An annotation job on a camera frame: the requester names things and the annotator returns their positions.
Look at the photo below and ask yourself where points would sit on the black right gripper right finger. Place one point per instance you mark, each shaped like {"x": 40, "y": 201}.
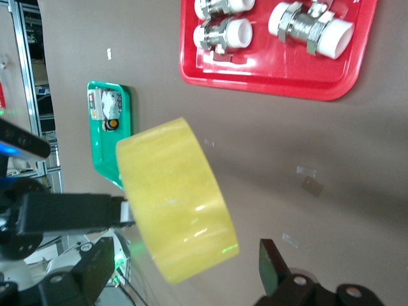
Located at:
{"x": 274, "y": 274}

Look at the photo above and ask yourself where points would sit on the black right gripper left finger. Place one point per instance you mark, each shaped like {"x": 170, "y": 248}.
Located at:
{"x": 92, "y": 271}

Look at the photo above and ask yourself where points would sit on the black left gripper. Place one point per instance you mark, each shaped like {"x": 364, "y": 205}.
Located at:
{"x": 19, "y": 245}

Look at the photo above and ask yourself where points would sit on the yellow tape roll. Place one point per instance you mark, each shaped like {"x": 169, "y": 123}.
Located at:
{"x": 175, "y": 197}

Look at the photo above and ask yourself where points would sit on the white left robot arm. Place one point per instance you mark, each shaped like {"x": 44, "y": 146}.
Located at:
{"x": 60, "y": 258}

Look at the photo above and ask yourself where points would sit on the clear tape scrap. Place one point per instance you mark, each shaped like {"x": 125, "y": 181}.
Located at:
{"x": 290, "y": 240}
{"x": 208, "y": 142}
{"x": 306, "y": 171}

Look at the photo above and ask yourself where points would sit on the green plastic tray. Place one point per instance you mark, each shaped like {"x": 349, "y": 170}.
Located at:
{"x": 105, "y": 153}

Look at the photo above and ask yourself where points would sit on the brown tape patch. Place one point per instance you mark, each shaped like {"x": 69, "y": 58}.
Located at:
{"x": 312, "y": 187}

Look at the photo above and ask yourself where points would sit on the small tape patch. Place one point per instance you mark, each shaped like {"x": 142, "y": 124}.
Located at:
{"x": 109, "y": 53}

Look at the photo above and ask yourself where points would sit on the red plastic tray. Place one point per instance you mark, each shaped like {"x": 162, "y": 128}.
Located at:
{"x": 271, "y": 79}

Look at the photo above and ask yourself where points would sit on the black orange push button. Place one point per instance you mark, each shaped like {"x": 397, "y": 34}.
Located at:
{"x": 111, "y": 125}

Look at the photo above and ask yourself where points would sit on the metal white pipe fitting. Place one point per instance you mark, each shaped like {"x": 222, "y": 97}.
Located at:
{"x": 223, "y": 35}
{"x": 223, "y": 6}
{"x": 306, "y": 25}

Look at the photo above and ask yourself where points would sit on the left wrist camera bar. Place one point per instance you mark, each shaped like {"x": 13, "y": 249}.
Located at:
{"x": 22, "y": 138}

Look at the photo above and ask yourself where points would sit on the grey switch box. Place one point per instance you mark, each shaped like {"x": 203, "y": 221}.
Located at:
{"x": 95, "y": 105}

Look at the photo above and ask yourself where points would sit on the aluminium frame rack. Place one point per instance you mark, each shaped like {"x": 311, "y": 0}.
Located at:
{"x": 21, "y": 48}

